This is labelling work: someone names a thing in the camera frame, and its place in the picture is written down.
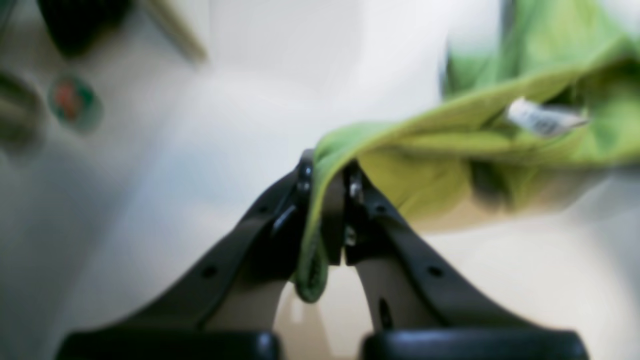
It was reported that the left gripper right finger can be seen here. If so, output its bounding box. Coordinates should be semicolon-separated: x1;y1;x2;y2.
321;161;590;360

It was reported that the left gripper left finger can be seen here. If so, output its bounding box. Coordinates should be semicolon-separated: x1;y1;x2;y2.
55;149;314;360

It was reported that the green t-shirt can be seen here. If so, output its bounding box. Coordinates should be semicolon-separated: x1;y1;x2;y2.
291;0;639;303

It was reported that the green tape roll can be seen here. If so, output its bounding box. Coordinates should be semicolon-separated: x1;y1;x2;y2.
46;73;105;133

